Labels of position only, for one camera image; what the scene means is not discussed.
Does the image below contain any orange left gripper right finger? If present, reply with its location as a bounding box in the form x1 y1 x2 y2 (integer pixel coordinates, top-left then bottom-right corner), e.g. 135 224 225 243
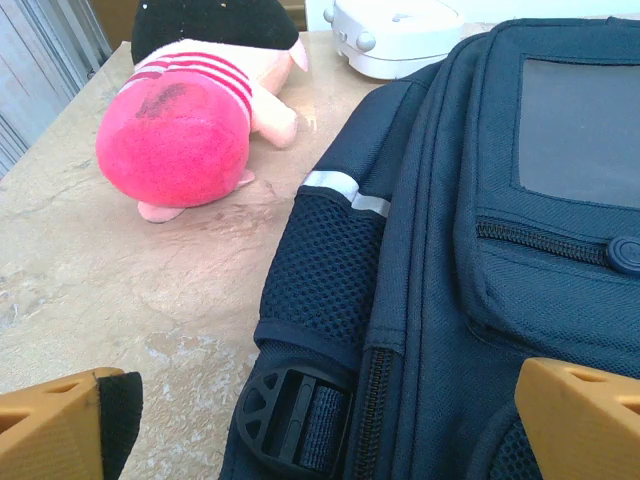
514 357 640 480

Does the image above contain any white rounded plastic box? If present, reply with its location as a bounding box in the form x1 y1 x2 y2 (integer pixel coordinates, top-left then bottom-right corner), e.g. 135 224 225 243
323 0 466 81

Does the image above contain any navy blue backpack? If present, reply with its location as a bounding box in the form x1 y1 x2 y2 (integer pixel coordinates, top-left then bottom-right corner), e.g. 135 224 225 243
218 17 640 480

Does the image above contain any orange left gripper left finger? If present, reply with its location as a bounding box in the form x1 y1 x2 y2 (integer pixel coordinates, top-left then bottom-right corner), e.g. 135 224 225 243
0 367 144 480

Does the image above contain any pink plush doll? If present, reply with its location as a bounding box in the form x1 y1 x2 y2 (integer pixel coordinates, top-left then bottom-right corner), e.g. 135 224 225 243
94 0 307 224

